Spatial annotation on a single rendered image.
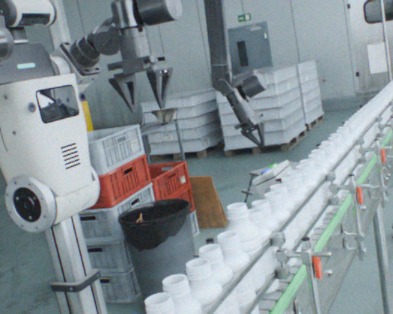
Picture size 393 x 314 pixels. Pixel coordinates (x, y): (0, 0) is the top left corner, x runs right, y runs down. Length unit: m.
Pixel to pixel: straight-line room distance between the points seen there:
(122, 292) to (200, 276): 2.84
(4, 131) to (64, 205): 0.24
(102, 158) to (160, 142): 5.31
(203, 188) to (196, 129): 3.73
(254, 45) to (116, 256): 8.83
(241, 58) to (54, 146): 10.69
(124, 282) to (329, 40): 8.64
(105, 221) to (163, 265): 0.56
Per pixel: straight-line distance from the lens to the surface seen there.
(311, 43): 11.50
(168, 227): 3.08
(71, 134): 1.46
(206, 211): 4.71
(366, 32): 5.66
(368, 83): 5.69
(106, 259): 3.60
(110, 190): 3.44
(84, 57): 1.61
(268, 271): 1.05
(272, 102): 7.63
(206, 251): 0.90
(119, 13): 1.00
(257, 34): 11.81
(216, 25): 1.51
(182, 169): 4.48
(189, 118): 8.29
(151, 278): 3.22
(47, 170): 1.40
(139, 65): 0.97
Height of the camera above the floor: 1.46
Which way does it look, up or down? 11 degrees down
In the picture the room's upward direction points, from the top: 10 degrees counter-clockwise
